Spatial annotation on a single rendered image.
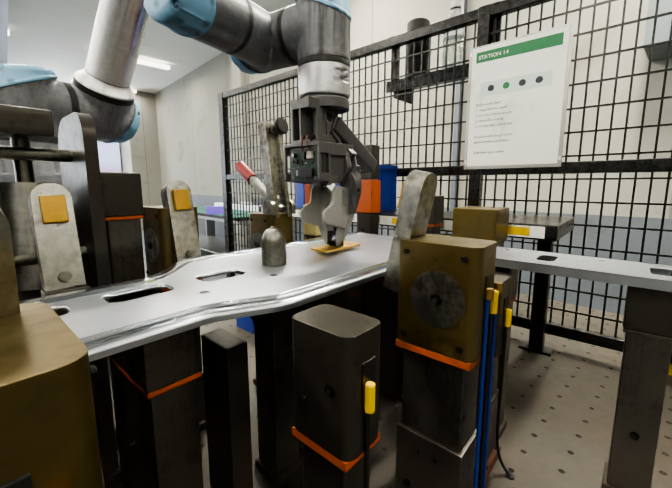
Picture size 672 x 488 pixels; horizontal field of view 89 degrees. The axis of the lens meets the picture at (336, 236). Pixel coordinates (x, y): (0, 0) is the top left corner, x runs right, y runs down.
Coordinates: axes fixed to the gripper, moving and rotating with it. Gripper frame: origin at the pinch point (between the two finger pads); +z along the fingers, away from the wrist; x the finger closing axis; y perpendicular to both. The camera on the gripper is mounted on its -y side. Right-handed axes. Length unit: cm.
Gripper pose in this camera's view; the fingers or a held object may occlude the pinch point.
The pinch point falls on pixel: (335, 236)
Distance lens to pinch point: 54.4
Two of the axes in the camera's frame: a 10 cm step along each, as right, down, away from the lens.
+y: -6.6, 1.3, -7.4
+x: 7.5, 1.0, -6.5
